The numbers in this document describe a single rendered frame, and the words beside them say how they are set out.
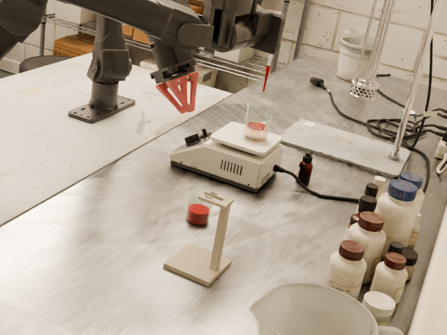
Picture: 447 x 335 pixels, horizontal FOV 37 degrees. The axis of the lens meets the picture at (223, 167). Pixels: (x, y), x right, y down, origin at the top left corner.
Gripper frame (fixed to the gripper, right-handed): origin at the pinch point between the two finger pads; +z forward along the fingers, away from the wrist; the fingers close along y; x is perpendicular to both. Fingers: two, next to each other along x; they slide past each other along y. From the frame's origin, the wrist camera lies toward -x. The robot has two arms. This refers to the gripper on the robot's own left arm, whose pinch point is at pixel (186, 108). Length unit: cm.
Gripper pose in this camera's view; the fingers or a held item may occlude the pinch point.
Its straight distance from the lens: 137.7
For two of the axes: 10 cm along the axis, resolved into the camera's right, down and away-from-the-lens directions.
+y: -4.7, 0.0, 8.8
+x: -8.3, 3.6, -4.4
